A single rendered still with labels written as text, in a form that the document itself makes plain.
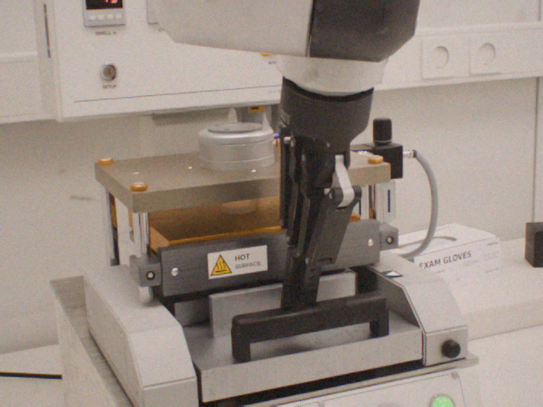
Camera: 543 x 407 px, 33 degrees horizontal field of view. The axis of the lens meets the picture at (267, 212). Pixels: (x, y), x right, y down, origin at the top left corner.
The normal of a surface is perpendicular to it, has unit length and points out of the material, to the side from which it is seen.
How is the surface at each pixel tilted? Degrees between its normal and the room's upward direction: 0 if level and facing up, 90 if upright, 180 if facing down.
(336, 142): 110
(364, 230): 90
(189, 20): 132
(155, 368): 41
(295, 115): 98
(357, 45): 136
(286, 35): 127
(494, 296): 0
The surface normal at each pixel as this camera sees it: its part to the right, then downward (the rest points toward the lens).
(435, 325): 0.22, -0.60
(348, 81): 0.14, 0.55
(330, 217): 0.32, 0.71
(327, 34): -0.17, 0.87
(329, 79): -0.18, 0.53
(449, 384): 0.32, -0.22
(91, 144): 0.40, 0.21
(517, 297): -0.04, -0.97
